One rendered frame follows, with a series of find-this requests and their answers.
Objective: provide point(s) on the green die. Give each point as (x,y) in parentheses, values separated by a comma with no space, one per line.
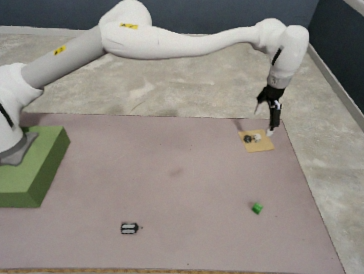
(257,208)

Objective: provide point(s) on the black die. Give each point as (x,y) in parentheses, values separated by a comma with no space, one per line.
(247,138)

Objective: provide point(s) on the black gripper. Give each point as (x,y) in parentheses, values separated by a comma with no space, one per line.
(275,111)

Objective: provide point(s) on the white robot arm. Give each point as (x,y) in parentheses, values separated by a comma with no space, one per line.
(131,37)

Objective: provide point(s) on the tan flat mat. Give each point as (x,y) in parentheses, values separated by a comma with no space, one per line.
(264,145)

